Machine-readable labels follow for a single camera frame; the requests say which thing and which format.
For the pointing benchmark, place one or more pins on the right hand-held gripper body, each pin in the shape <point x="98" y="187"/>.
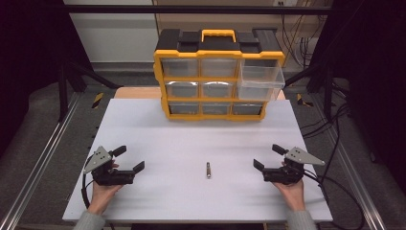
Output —
<point x="287" y="174"/>

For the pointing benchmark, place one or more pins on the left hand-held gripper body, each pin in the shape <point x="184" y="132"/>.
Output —
<point x="110" y="177"/>

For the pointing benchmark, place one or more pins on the small metal cylinder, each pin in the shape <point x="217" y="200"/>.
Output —
<point x="208" y="170"/>

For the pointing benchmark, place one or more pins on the clear plastic drawer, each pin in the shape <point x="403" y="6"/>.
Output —
<point x="260" y="81"/>

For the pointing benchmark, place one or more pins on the person's left hand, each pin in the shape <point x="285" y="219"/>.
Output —
<point x="102" y="195"/>

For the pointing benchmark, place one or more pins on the person's right hand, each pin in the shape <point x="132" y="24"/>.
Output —
<point x="294" y="195"/>

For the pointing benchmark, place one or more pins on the yellow black hazard tape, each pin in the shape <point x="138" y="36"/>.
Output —
<point x="97" y="100"/>
<point x="301" y="100"/>

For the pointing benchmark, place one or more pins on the black metal stand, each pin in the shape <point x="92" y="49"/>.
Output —
<point x="327" y="92"/>
<point x="63" y="92"/>

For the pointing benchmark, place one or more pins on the set of clear organizer drawers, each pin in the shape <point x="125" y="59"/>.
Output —
<point x="185" y="90"/>

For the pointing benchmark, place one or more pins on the black curtain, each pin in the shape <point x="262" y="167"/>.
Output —
<point x="376" y="80"/>
<point x="28" y="64"/>

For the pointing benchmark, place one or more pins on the yellow black organizer cabinet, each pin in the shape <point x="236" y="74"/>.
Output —
<point x="191" y="48"/>

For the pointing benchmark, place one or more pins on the black horizontal bar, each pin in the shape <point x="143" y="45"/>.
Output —
<point x="191" y="9"/>

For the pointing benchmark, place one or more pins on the aluminium frame rail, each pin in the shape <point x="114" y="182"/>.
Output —
<point x="38" y="163"/>
<point x="354" y="179"/>

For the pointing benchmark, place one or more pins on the white wall socket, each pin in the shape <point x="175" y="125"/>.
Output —
<point x="284" y="2"/>

